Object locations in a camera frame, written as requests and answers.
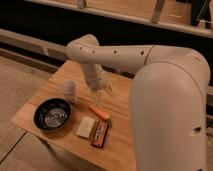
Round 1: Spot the black bowl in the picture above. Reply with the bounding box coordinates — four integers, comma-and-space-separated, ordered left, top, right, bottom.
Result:
33, 98, 72, 132

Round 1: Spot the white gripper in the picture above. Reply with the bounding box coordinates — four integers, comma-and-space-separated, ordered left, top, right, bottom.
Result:
80, 63, 114, 104

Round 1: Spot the orange pepper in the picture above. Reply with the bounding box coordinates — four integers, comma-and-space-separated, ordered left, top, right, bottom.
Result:
89, 106, 110, 120

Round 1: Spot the white sponge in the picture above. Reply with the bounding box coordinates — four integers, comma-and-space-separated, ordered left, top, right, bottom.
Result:
76, 116, 95, 139

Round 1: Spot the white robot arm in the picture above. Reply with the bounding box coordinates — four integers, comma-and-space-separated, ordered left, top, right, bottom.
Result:
66, 34, 210, 171

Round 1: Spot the brown chocolate bar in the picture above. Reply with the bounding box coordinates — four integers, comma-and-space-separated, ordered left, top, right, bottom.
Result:
91, 121, 109, 148

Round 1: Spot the clear plastic cup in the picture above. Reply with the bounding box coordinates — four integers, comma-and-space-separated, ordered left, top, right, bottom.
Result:
60, 80, 77, 103

